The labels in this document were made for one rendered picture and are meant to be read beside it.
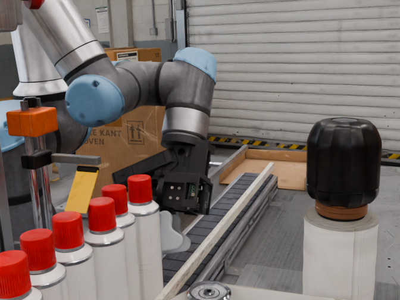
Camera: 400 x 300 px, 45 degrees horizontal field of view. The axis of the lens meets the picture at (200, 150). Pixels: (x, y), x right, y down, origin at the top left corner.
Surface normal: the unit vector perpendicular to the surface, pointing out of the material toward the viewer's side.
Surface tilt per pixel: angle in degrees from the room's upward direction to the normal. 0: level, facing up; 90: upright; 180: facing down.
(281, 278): 0
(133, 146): 90
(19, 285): 90
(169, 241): 63
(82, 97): 94
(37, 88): 47
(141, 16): 90
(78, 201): 52
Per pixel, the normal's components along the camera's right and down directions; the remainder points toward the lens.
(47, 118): 0.94, 0.05
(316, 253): -0.78, 0.12
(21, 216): 0.49, -0.04
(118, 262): 0.70, 0.15
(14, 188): 0.48, 0.27
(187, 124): 0.18, -0.22
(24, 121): -0.35, 0.23
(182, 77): -0.27, -0.23
